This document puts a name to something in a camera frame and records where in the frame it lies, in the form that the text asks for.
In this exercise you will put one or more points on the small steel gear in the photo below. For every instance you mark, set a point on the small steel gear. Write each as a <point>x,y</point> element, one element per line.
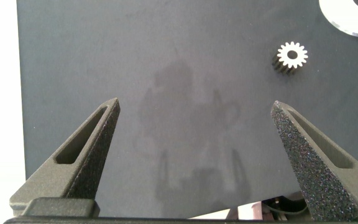
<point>301,56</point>

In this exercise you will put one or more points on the round white pin plate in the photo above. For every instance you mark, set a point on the round white pin plate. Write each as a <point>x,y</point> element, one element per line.
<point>340,15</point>

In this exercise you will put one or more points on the dark mat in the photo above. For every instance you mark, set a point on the dark mat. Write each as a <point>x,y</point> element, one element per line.
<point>197,46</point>

